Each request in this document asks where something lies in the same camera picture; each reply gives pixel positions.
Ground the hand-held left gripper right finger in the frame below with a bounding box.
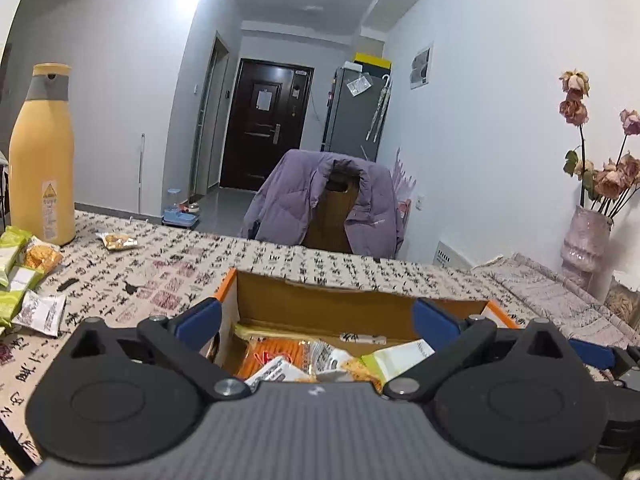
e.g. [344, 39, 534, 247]
[380, 297, 576, 402]

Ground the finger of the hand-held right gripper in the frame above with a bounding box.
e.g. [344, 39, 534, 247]
[567, 337, 640, 386]

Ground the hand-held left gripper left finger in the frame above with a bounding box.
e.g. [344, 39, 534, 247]
[65, 297, 253, 402]

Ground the olive green snack packet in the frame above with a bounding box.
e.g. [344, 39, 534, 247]
[342, 338, 436, 383]

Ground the large orange stick snack packet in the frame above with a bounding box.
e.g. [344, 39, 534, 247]
[232, 324, 321, 378]

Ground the orange red cardboard box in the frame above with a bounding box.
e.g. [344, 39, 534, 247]
[202, 267, 521, 381]

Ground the white radiator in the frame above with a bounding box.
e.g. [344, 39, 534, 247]
[432, 240, 473, 268]

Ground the grey pink patterned blanket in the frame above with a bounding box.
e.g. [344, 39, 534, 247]
[472, 252, 640, 348]

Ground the blue pet feeder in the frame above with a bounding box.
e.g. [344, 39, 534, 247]
[162, 188, 201, 228]

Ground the pink textured vase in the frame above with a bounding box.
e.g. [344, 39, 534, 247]
[560, 204, 615, 301]

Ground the small yellow snack packet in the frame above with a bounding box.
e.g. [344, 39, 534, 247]
[95, 231, 138, 251]

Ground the wooden chair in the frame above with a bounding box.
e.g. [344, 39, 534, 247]
[304, 180, 362, 254]

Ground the purple padded jacket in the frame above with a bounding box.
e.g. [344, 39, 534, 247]
[240, 149, 405, 260]

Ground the white mop stick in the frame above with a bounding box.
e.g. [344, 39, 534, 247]
[136, 132, 147, 216]

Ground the small white snack packet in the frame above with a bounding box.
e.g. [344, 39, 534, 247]
[11, 291, 67, 337]

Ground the small orange snack packet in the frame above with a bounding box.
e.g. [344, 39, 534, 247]
[24, 237, 64, 277]

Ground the bunch of dried roses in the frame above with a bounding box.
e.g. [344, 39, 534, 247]
[558, 69, 640, 218]

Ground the dark brown entrance door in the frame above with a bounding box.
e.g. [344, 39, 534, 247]
[220, 57, 316, 193]

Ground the green white snack packet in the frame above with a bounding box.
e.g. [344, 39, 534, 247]
[7, 265, 46, 293]

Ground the light green snack packet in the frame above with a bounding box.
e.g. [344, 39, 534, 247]
[0, 226, 32, 287]
[0, 287, 32, 327]

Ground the grey interior door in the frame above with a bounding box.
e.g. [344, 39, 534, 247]
[192, 31, 232, 197]

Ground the yellow thermos bottle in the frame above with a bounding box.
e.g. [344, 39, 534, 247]
[9, 62, 76, 247]

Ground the grey refrigerator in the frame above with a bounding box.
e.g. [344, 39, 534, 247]
[320, 66, 393, 163]

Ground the folded white umbrella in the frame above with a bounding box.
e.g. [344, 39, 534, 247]
[365, 74, 392, 143]

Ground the clear plastic bag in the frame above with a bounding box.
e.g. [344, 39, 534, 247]
[346, 74, 373, 97]

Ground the yellow box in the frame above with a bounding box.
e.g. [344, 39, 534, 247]
[354, 51, 392, 68]

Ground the wall picture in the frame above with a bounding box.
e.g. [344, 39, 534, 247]
[410, 42, 435, 91]

